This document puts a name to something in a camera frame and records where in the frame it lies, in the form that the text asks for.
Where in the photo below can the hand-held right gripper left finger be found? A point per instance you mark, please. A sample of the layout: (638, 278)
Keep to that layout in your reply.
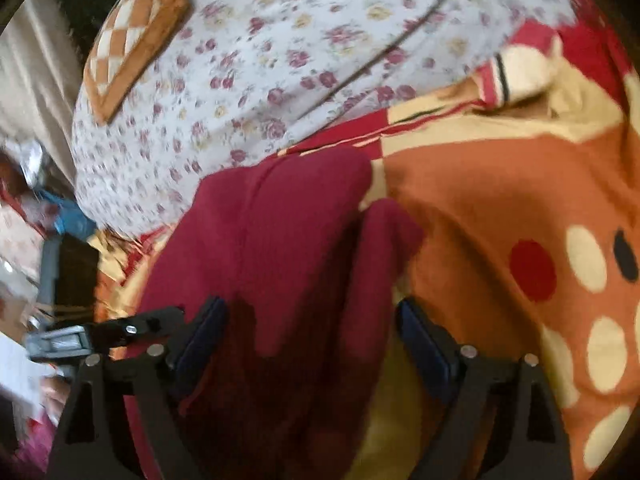
(200, 347)

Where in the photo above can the blue object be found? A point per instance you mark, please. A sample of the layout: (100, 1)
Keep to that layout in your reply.
(67, 215)

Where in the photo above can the beige curtain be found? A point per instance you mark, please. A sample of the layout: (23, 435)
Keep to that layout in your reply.
(35, 85)

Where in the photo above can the orange red printed blanket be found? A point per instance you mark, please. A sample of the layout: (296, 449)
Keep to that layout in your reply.
(475, 185)

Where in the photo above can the orange checkered cushion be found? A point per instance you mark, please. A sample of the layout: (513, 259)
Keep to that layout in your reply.
(135, 35)

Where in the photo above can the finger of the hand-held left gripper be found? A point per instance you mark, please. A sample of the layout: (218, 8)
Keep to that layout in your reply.
(145, 325)

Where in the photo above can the maroon knit garment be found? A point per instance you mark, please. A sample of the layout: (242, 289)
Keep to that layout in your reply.
(300, 240)

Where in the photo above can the white sheet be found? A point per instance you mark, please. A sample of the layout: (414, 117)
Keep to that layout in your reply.
(20, 375)

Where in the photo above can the white floral quilt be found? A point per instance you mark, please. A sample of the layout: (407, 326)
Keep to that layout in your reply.
(275, 60)

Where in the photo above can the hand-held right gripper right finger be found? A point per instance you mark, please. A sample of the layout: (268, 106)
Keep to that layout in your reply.
(425, 345)

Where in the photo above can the dark furniture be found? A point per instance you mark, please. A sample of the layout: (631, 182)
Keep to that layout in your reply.
(75, 270)

